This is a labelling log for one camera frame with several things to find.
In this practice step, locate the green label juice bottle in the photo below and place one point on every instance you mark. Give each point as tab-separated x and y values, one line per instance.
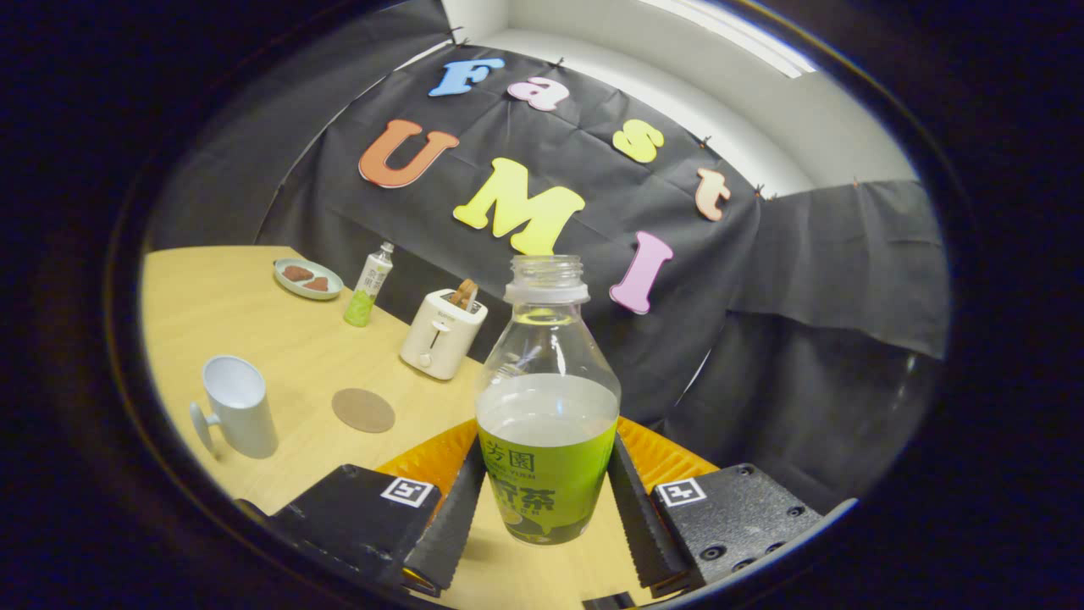
546	474

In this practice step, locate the white toaster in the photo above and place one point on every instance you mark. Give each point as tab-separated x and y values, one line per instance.
440	339

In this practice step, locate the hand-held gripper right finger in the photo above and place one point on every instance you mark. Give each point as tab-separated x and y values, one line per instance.
644	534

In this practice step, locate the round brown coaster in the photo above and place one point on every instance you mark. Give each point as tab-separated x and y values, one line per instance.
363	411

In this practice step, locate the brown toast slice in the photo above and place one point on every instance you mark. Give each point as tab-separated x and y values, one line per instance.
464	294

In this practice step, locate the brown meat piece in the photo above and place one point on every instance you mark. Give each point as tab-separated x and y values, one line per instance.
297	273
317	285

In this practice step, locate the slim capped green bottle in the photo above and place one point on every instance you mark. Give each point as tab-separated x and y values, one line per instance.
366	288

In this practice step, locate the pale green plate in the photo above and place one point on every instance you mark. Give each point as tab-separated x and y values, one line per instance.
326	295

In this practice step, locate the wooden table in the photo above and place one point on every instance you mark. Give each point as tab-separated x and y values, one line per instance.
254	313

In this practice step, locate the white cup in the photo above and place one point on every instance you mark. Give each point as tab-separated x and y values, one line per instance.
241	415

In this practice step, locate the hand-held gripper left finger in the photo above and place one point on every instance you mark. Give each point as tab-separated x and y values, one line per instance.
457	525

